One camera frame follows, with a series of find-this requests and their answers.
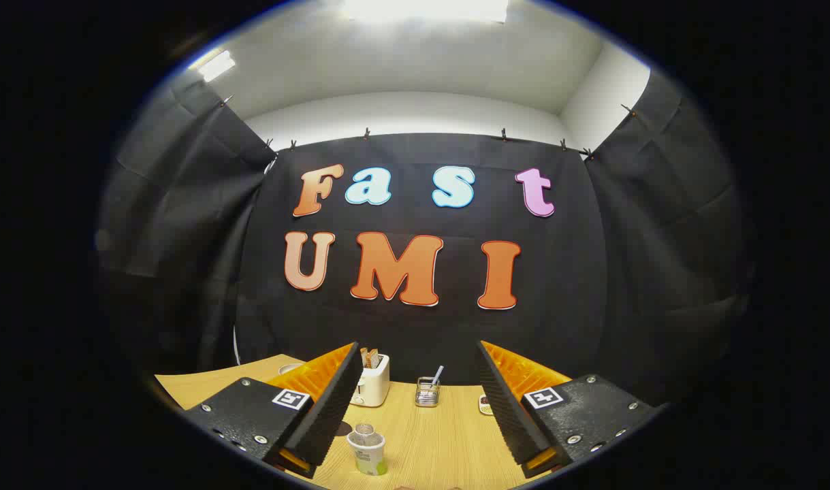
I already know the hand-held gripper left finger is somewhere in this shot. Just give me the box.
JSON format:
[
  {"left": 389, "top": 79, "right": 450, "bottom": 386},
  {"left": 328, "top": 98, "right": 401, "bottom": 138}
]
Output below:
[{"left": 183, "top": 342, "right": 364, "bottom": 479}]

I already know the small ceiling light panel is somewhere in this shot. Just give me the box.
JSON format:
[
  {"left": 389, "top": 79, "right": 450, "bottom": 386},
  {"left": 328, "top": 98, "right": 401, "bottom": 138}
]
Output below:
[{"left": 197, "top": 51, "right": 237, "bottom": 82}]

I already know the wooden table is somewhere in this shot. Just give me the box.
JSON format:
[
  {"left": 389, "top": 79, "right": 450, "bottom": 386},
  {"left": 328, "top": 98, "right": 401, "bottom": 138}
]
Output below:
[{"left": 155, "top": 354, "right": 572, "bottom": 490}]

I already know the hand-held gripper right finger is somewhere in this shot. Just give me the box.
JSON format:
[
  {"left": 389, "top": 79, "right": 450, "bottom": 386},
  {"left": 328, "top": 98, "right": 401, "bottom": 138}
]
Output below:
[{"left": 475, "top": 340, "right": 664, "bottom": 479}]

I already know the clear bottle with white label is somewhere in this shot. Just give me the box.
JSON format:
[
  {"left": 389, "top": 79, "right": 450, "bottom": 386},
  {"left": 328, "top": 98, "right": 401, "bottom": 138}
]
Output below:
[{"left": 347, "top": 423, "right": 388, "bottom": 476}]

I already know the cream white toaster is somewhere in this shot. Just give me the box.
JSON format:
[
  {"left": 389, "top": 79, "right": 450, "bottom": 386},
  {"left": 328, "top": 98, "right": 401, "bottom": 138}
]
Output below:
[{"left": 350, "top": 354, "right": 391, "bottom": 408}]

